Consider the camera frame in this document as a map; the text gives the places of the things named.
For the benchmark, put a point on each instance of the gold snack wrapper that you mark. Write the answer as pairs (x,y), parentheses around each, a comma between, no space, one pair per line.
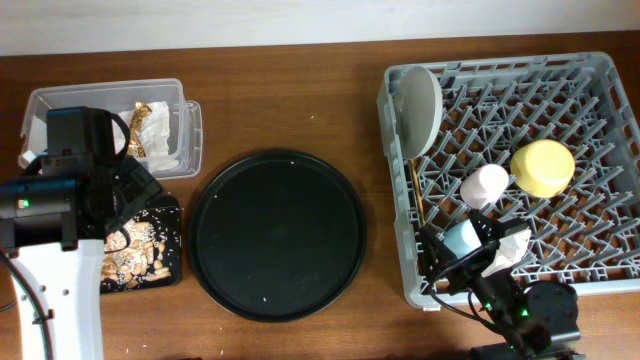
(137,127)

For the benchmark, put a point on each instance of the black rectangular waste bin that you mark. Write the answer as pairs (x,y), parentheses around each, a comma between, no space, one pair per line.
(170,215)

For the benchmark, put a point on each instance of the wooden chopstick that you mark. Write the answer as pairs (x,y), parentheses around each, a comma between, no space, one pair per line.
(417,191)

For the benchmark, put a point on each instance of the light blue plastic cup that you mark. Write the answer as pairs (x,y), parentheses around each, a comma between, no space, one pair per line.
(462,239)

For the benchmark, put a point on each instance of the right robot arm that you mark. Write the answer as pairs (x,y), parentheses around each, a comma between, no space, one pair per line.
(537,321)

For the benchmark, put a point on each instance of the pink plastic cup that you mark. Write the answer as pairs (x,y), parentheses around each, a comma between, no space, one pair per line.
(485,186)

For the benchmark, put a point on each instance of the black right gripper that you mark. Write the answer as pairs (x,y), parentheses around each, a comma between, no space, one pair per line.
(468,268)

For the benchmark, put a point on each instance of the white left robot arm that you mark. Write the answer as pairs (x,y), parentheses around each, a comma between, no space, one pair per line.
(58,295)

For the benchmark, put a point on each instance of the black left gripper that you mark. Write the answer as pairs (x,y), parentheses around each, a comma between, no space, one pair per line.
(139,185)

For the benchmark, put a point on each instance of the grey dishwasher rack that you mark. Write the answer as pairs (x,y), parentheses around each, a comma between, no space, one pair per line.
(587,236)

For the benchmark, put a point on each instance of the round black tray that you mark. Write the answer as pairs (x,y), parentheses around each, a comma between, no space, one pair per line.
(277,236)

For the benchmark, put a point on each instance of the grey plate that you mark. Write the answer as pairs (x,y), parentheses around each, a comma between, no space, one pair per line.
(418,106)

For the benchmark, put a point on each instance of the white paper napkin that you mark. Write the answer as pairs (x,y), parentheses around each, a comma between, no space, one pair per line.
(153,139)

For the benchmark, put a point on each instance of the yellow plastic bowl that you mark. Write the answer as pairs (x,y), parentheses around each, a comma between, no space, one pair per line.
(543,168)

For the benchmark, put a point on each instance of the food scraps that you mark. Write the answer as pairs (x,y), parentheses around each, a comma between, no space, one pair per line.
(137,256)

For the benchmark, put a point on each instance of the clear plastic waste bin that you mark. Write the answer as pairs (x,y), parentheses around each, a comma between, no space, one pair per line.
(186,139)

